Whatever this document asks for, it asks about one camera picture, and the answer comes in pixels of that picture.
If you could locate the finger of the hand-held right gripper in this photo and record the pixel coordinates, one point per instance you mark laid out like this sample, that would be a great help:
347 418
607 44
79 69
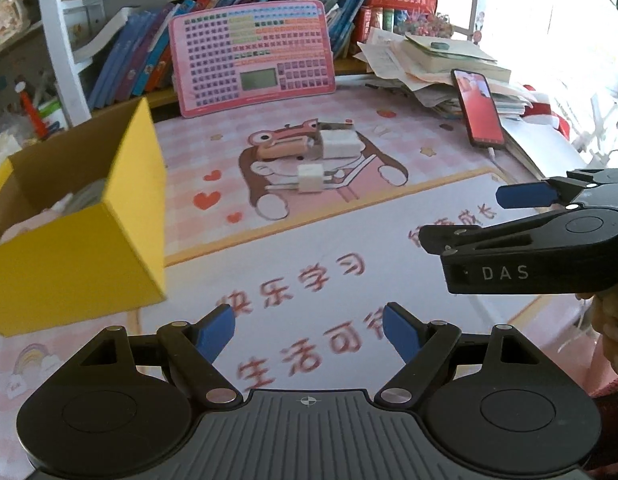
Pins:
464 237
524 195

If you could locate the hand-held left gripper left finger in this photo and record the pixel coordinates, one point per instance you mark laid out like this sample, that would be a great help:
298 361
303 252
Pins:
216 332

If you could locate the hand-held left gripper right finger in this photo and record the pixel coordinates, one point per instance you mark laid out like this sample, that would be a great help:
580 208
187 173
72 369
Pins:
401 332

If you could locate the yellow cardboard box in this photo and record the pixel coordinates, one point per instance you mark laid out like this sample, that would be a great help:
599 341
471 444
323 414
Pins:
89 260

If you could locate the large white charger plug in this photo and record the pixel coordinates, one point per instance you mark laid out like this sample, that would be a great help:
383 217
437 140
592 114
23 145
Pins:
341 144

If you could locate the small white charger plug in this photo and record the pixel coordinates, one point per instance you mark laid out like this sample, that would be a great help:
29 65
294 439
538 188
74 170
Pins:
311 177

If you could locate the small metal bar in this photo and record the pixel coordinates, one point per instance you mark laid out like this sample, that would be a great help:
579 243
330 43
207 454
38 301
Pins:
336 124

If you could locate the brown oblong case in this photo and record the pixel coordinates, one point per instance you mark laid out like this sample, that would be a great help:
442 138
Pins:
284 147

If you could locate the pink plush pig toy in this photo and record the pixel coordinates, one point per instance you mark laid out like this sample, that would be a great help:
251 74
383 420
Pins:
29 222

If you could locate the person's right hand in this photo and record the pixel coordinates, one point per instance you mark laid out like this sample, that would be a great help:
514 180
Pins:
614 330

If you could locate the white paper sheets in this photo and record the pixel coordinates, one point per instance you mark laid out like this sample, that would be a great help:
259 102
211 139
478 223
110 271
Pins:
534 150

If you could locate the red and white cloth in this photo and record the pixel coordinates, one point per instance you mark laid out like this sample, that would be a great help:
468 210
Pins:
544 110

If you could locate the black smartphone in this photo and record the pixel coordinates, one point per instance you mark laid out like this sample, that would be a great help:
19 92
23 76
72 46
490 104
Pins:
481 110

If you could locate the white plastic rack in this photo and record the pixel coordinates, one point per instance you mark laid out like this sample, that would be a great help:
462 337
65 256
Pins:
601 125

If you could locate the pink checkered printed desk mat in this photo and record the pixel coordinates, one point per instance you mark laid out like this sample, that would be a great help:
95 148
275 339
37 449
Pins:
339 240

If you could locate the stack of papers and books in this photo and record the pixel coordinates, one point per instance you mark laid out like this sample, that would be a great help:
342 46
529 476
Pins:
424 65

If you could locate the small grey eraser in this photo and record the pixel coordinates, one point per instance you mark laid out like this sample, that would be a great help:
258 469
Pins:
440 45

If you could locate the colourful binder clips pile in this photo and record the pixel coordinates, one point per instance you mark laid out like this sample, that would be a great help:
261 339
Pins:
421 24

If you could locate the green and white pen cup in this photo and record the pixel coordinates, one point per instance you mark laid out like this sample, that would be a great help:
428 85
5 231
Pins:
54 117

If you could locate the pink toy keyboard tablet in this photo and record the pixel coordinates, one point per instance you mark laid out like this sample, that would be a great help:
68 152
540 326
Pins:
249 55

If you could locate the crumpled plastic tissue bag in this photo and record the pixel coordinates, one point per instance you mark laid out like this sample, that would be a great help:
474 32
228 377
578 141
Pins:
4 145

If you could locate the row of colourful books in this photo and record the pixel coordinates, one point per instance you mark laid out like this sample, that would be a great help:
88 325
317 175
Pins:
139 55

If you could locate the white bookshelf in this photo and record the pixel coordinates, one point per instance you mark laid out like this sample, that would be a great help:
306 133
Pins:
54 35

